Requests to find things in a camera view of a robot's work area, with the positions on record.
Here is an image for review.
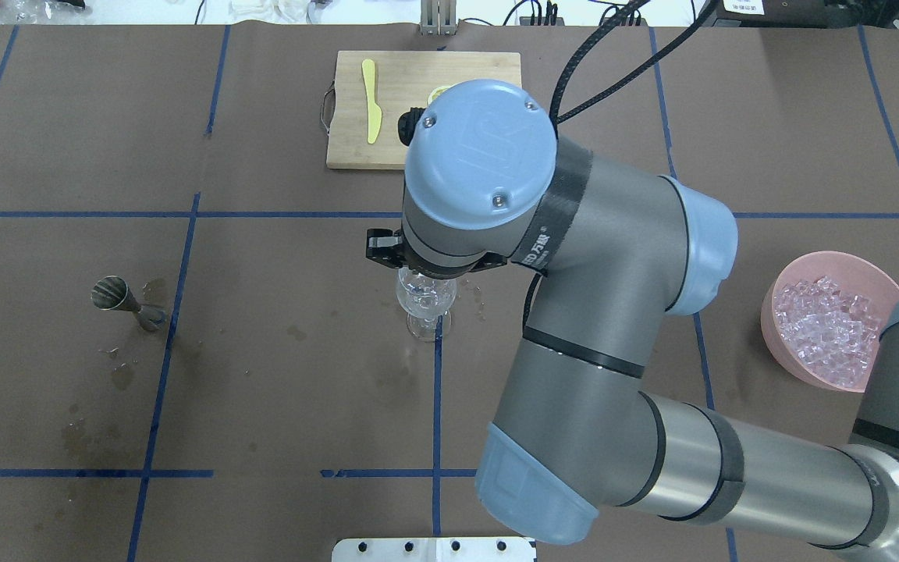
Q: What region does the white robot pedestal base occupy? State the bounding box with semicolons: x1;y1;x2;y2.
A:
331;536;538;561

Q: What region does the pink bowl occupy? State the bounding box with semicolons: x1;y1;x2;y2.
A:
761;251;899;393

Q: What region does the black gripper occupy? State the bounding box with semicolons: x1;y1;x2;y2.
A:
365;229;509;276

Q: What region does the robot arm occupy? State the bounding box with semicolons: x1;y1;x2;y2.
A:
365;79;899;561

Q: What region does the yellow plastic knife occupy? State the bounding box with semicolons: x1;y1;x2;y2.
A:
361;59;384;145

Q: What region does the steel cocktail jigger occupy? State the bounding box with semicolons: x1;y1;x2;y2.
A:
91;276;169;333

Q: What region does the clear wine glass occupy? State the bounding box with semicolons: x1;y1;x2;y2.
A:
395;267;459;343

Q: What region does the bamboo cutting board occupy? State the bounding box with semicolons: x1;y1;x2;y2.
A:
325;50;522;170

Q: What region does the aluminium frame post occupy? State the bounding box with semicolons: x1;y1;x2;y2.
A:
420;0;459;37

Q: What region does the pile of clear ice cubes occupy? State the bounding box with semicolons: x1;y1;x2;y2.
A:
770;276;883;389

